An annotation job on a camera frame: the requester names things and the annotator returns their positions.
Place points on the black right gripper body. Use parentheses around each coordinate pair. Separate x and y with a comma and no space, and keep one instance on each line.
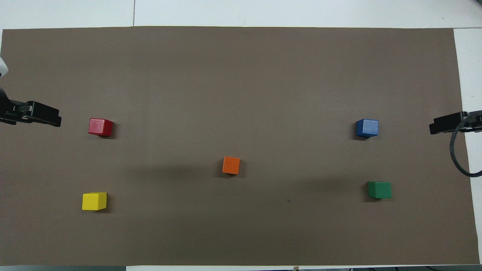
(473,122)

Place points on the brown table mat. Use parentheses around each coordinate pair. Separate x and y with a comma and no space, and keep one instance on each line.
(241,94)

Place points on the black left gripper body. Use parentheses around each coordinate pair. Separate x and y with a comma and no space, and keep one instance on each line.
(9,111)

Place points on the yellow wooden block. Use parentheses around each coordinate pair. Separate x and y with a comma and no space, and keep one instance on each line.
(94,201)

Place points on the red wooden block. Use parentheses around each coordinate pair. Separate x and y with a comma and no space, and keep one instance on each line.
(100,127)

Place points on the orange wooden block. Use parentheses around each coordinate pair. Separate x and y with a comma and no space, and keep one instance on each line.
(231,165)

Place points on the green wooden block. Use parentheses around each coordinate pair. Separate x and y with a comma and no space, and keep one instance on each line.
(379,190)

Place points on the blue wooden block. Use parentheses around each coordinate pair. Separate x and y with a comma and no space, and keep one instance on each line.
(367,128)

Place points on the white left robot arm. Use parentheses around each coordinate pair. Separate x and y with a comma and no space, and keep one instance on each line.
(2,67)

